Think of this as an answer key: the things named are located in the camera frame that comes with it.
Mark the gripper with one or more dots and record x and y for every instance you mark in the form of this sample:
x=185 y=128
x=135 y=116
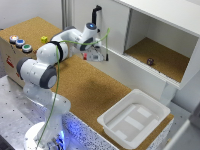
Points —
x=96 y=55

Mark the pink block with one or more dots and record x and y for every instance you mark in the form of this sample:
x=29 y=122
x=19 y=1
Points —
x=85 y=56

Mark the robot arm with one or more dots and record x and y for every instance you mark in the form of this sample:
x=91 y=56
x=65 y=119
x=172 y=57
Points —
x=40 y=71

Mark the wooden drawer box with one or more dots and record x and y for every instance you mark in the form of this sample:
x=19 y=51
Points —
x=30 y=28

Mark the white sliding door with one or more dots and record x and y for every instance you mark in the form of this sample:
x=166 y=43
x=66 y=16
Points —
x=115 y=23

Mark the yellow block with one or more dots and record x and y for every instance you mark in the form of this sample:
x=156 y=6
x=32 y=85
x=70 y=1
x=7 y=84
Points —
x=44 y=39

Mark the purple block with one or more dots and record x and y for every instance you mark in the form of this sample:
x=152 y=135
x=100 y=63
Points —
x=150 y=61

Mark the green button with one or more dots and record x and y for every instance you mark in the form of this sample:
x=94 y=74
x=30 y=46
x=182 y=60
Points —
x=26 y=48

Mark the white plastic box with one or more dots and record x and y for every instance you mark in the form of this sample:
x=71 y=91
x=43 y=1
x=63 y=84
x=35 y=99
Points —
x=133 y=120

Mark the blue button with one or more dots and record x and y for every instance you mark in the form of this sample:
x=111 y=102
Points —
x=20 y=42

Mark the white cabinet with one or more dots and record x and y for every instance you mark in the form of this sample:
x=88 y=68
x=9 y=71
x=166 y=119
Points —
x=166 y=13

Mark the red button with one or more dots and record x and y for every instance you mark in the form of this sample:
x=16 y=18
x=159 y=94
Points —
x=13 y=38

